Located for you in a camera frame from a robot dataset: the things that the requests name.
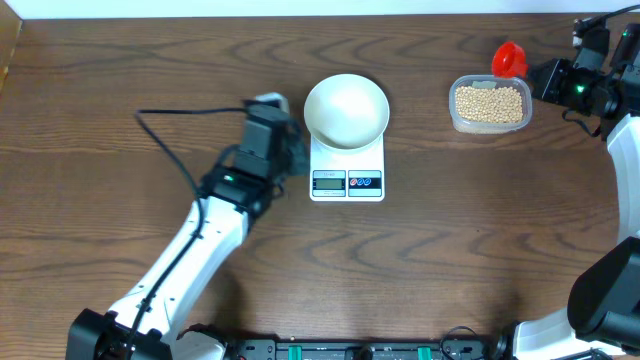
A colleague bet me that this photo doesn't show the cardboard panel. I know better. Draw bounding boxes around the cardboard panel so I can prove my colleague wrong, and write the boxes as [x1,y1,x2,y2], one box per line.
[0,0,23,90]

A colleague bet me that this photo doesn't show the white digital kitchen scale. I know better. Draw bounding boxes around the white digital kitchen scale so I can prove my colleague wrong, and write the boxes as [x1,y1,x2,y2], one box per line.
[309,136,385,202]

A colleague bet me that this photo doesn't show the clear plastic container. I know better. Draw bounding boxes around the clear plastic container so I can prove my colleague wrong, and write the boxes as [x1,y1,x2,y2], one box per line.
[449,75,533,135]

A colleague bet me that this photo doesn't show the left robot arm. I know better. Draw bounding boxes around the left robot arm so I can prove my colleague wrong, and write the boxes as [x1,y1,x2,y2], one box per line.
[66,93,309,359]

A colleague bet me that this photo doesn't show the red plastic measuring scoop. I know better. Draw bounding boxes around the red plastic measuring scoop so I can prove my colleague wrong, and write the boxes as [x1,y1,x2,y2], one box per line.
[491,41,529,78]

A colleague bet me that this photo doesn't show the white round bowl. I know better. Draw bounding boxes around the white round bowl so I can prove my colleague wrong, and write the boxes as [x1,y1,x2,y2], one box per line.
[303,74,391,151]

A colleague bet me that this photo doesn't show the soybeans pile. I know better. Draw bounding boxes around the soybeans pile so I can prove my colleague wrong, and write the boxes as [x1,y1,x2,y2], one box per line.
[455,86,524,123]

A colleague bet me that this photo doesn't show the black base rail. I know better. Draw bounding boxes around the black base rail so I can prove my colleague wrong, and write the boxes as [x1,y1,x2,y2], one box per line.
[222,338,489,360]

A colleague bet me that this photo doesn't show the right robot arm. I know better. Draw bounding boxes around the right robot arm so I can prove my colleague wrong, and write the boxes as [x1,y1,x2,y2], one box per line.
[492,19,639,359]

